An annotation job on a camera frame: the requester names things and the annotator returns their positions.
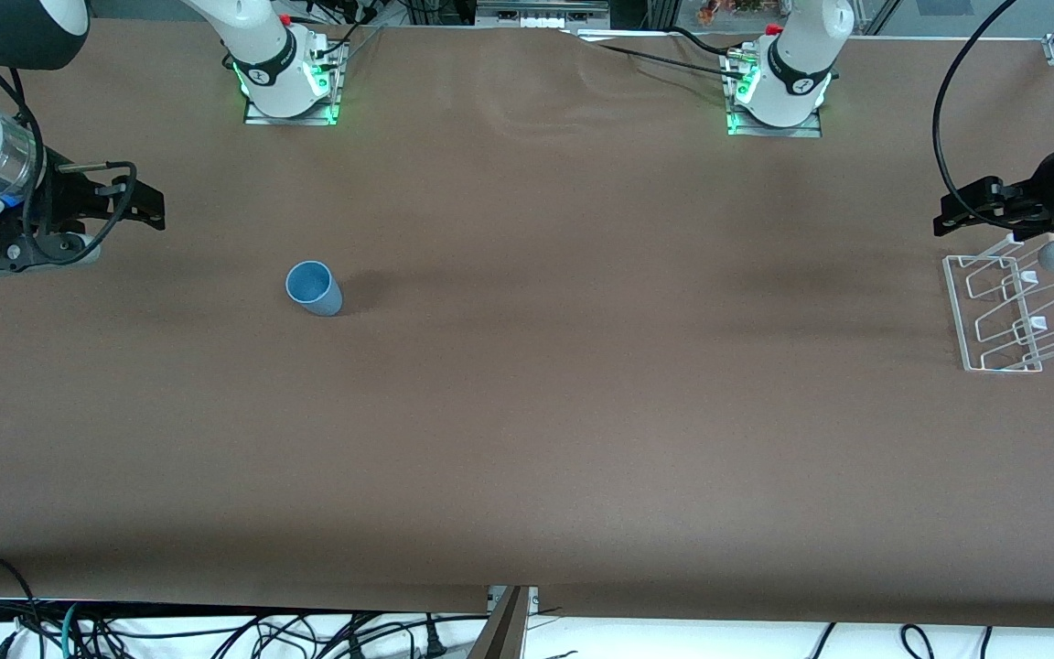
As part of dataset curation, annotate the silver metal bracket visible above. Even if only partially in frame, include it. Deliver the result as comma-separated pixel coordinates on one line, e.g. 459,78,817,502
488,586,540,616

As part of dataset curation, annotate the orange patterned object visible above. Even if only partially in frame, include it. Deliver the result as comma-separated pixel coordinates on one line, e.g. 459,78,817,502
696,0,766,24

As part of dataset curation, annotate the brown table cover sheet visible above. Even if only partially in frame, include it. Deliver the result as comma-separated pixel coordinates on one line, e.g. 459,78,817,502
0,16,1054,632

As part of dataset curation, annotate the blue plastic cup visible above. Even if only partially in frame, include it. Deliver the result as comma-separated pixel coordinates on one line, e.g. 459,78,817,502
285,261,344,318

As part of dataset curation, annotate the black cable with plug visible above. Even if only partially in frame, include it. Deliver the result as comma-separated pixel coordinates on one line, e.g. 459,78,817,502
335,615,450,659

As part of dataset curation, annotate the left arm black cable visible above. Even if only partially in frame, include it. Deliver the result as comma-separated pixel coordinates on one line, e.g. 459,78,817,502
932,0,1020,225

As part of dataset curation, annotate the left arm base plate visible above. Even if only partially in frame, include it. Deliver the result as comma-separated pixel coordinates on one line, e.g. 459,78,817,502
726,46,823,138

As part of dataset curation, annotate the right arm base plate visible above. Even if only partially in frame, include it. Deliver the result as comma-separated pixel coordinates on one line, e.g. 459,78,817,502
243,35,342,127

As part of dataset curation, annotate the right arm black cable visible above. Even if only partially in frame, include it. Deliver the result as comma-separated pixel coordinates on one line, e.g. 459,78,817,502
0,18,140,268

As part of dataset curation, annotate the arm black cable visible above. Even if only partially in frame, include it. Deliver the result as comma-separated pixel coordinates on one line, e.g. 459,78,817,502
0,18,140,268
932,0,1020,225

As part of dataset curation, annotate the white power strip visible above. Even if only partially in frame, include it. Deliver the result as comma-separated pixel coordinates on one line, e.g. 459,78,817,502
477,0,610,28

